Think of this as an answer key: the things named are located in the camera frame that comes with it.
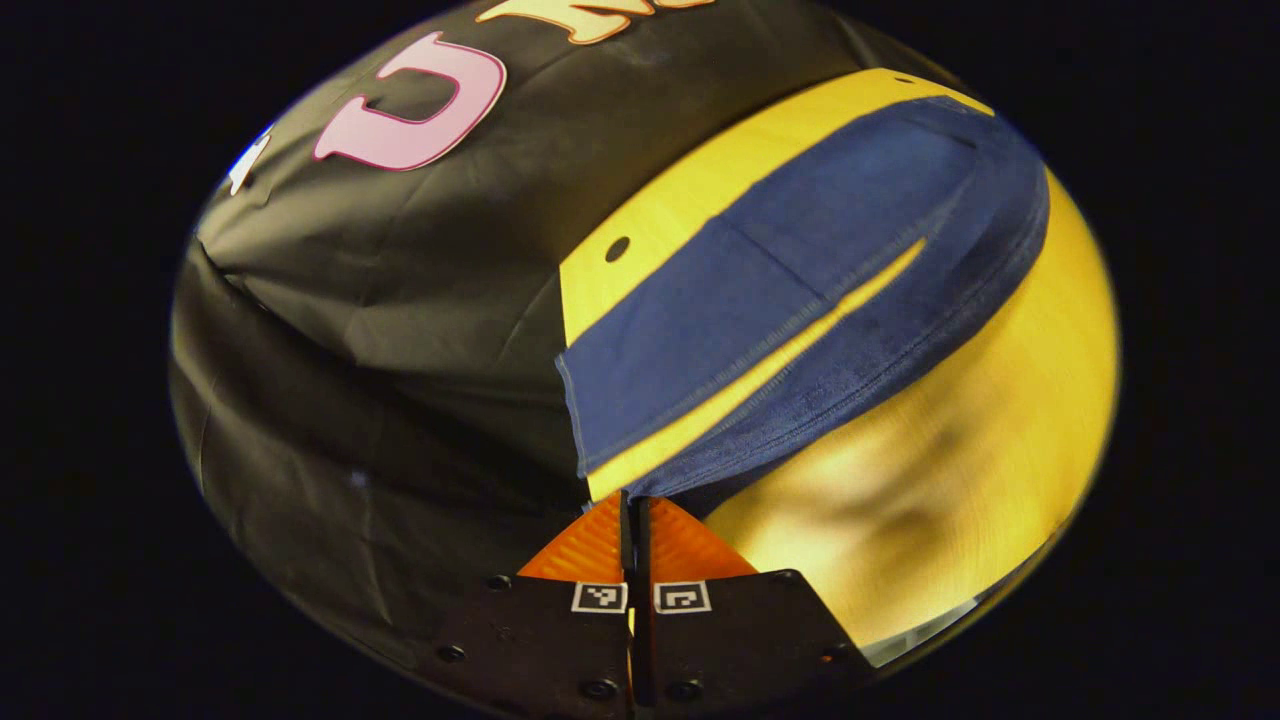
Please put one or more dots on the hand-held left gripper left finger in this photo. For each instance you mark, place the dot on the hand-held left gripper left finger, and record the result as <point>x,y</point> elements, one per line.
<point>540,640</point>

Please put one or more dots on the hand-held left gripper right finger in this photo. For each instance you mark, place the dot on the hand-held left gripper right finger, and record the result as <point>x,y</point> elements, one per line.
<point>740,640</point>

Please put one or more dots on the blue denim jeans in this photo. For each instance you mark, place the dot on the blue denim jeans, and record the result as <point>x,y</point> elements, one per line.
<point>760,290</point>

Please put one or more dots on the black backdrop cloth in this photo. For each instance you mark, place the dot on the black backdrop cloth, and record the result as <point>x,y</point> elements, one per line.
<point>400,300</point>

